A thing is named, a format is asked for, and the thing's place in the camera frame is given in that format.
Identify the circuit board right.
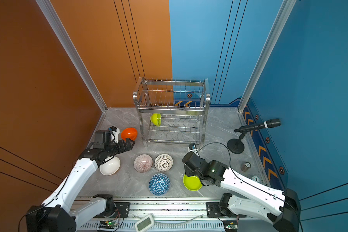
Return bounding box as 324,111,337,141
222,220,238,232

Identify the orange plastic bowl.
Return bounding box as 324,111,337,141
121,128,138,141

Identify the green circuit board left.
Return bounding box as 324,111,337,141
98,220,119,230

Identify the aluminium corner post right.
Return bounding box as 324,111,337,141
237,0,297,113

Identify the blue triangle patterned bowl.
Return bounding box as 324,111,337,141
148,173,170,196

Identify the aluminium corner post left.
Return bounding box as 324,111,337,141
36,0,107,114

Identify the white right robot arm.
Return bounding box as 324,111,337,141
182,151,301,232

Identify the pink striped ceramic bowl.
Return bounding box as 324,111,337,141
133,154,153,173

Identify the white handheld timer device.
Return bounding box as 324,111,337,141
134,214,155,232

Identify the stainless steel dish rack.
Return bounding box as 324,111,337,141
132,76,211,146

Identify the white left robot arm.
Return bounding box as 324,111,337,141
25,127,135,232

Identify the black microphone on stand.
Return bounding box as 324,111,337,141
227,119,281,154

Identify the lime green bowl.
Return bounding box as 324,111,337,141
150,113,161,126
183,175,203,191

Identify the brown poker chip stack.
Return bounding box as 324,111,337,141
240,162,251,172

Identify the aluminium corner post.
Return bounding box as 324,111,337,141
237,0,297,113
36,0,107,114

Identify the white maroon patterned bowl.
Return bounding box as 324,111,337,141
154,154,174,172

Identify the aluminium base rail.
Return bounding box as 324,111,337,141
40,198,296,232

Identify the white bowl orange outside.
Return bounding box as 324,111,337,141
100,157,121,176

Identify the blue poker chip stack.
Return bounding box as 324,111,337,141
252,176,261,183

